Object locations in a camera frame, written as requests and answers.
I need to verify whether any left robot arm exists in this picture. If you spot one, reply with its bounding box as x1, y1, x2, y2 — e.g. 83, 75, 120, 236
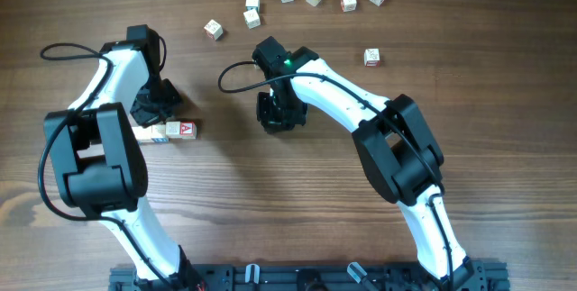
37, 24, 206, 290

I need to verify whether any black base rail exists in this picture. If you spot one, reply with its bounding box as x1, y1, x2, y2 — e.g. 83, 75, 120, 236
107, 261, 511, 291

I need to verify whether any wooden block blue edge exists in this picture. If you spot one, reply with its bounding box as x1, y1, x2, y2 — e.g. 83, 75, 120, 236
245, 0, 261, 13

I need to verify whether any wooden block red side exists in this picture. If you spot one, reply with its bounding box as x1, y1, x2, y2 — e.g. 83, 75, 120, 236
341, 0, 357, 13

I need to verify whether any wooden block red base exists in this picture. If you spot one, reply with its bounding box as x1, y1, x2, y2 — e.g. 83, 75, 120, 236
363, 49, 380, 67

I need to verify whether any left camera cable black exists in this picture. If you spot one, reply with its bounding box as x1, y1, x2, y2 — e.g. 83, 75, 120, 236
37, 41, 177, 290

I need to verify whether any plain wooden block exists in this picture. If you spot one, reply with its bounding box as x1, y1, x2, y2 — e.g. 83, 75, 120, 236
132, 127, 153, 144
243, 9, 261, 29
151, 124, 169, 143

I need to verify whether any wooden block red underside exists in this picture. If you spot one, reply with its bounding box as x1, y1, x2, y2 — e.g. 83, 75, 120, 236
204, 19, 224, 41

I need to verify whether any wooden block blue side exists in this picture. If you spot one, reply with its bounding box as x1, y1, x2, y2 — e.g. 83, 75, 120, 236
165, 121, 180, 139

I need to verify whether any red letter wooden block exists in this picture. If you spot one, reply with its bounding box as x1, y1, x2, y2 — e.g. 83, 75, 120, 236
179, 122, 197, 140

